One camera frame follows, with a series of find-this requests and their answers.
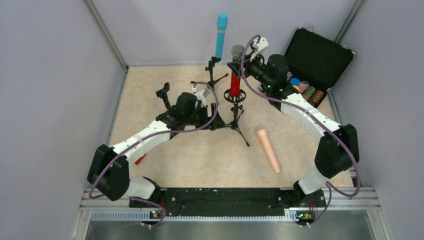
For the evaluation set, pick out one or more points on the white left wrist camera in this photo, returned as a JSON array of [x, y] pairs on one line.
[[201, 96]]

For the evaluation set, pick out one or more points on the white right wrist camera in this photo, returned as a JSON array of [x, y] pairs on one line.
[[258, 46]]

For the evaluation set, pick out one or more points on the blue dealer button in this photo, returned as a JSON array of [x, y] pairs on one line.
[[295, 81]]

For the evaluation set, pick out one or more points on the red plastic block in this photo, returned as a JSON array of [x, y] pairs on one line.
[[140, 160]]

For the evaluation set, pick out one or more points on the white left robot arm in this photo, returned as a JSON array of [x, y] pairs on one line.
[[110, 168]]

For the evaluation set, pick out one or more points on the small black tripod mic stand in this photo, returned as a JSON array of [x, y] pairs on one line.
[[210, 69]]

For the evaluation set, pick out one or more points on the yellow big blind button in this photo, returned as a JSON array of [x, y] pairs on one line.
[[296, 88]]

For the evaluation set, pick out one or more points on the blue microphone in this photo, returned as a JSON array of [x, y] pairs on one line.
[[221, 25]]

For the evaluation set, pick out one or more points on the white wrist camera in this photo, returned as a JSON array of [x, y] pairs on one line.
[[201, 96], [258, 46]]

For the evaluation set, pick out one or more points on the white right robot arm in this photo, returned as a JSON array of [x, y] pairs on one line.
[[338, 148]]

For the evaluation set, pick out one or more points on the black round-base mic stand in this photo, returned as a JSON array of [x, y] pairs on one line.
[[163, 94]]

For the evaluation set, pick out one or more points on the beige microphone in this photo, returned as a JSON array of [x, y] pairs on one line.
[[269, 151]]

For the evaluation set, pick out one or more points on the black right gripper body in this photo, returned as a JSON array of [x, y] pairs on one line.
[[245, 65]]

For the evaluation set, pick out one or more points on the black tripod stand with basket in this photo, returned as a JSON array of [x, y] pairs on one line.
[[237, 111]]

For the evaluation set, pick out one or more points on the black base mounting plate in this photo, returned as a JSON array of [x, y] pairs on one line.
[[234, 202]]

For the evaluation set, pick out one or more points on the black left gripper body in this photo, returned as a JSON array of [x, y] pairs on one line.
[[214, 112]]

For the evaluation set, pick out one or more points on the black poker chip case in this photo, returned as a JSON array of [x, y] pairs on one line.
[[315, 59]]

